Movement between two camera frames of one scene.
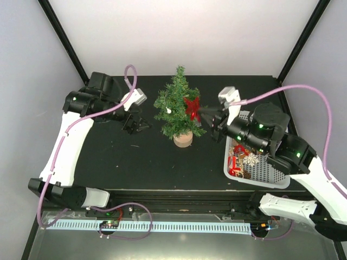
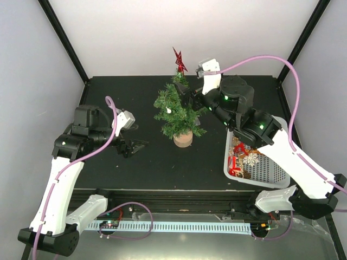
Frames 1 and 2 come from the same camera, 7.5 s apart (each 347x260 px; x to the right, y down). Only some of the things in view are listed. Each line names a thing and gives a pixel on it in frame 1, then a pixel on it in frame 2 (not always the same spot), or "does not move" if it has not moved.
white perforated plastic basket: (246, 164) does not move
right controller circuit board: (262, 226) does not move
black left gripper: (133, 128) to (127, 150)
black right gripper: (216, 122) to (196, 103)
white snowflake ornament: (251, 160) does not move
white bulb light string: (168, 110) does not move
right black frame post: (320, 9) does not move
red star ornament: (192, 108) to (179, 62)
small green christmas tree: (170, 109) does not move
